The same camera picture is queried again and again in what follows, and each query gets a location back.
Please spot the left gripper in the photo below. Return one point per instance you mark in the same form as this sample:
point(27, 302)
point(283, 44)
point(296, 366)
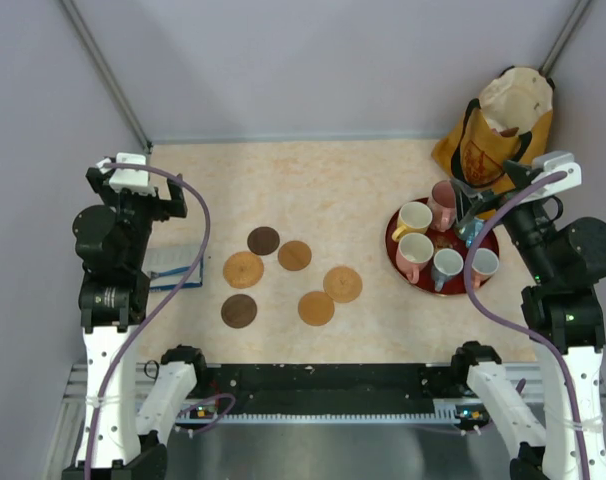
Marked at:
point(163, 208)

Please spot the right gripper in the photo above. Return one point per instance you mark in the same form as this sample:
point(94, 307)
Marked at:
point(466, 197)

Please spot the dark walnut coaster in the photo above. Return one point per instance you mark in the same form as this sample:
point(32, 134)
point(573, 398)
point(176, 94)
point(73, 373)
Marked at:
point(238, 311)
point(263, 240)

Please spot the light wood coaster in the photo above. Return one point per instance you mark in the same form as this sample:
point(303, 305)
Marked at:
point(294, 255)
point(316, 308)

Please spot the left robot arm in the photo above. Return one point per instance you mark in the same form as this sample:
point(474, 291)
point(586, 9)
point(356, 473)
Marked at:
point(121, 439)

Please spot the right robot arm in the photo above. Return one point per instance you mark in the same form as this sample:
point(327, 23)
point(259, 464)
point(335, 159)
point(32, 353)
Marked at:
point(564, 321)

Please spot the blue mug yellow inside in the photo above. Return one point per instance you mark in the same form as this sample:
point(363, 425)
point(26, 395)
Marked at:
point(467, 232)

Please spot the tall pink ghost mug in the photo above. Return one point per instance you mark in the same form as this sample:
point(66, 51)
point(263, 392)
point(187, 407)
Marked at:
point(442, 203)

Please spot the blue white razor box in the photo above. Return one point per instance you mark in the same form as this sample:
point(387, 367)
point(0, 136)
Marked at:
point(166, 266)

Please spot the small pink mug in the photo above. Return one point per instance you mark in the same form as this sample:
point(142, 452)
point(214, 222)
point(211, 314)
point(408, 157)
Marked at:
point(484, 265)

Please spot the grey blue mug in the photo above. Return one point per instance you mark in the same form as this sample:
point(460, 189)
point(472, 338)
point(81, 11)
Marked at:
point(447, 264)

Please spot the pink mug white inside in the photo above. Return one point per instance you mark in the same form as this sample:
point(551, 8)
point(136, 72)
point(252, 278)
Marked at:
point(413, 253)

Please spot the yellow tote bag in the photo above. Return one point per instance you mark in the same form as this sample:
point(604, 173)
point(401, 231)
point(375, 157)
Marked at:
point(510, 119)

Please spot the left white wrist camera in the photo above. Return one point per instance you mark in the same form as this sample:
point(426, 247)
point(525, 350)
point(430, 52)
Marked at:
point(135, 181)

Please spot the left aluminium frame post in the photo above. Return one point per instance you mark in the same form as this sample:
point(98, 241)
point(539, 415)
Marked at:
point(105, 73)

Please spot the aluminium frame post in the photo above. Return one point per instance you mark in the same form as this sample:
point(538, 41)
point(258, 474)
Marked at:
point(105, 73)
point(571, 25)

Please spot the right aluminium frame post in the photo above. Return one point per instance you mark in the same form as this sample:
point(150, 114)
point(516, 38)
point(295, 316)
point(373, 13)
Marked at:
point(571, 25)

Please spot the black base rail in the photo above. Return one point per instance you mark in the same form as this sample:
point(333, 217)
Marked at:
point(331, 389)

